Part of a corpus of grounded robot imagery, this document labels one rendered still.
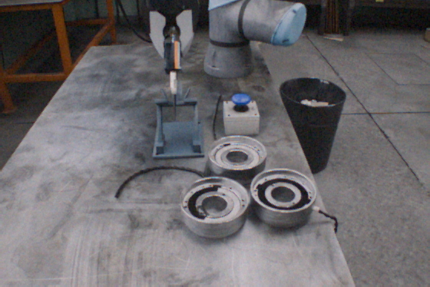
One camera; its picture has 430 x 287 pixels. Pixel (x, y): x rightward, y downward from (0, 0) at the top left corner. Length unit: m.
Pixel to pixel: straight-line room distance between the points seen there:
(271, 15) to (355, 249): 1.10
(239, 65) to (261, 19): 0.16
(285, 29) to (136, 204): 0.55
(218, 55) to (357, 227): 1.07
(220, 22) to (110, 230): 0.63
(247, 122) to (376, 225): 1.16
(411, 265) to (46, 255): 1.44
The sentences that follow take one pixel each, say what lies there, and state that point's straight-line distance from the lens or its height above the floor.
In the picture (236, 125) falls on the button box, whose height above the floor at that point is 0.83.
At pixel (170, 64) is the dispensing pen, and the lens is 0.64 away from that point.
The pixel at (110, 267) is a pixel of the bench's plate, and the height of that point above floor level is 0.80.
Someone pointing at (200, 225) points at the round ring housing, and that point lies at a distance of 0.54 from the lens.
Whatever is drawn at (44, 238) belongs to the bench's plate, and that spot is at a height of 0.80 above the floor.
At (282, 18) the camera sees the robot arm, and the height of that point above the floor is 0.99.
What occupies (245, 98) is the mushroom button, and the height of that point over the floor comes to 0.87.
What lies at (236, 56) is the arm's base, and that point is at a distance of 1.04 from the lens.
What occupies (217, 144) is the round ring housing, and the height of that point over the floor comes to 0.83.
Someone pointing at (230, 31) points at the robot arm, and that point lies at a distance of 1.02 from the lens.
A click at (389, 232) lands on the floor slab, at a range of 1.81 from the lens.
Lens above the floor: 1.23
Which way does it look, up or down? 31 degrees down
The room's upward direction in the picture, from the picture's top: straight up
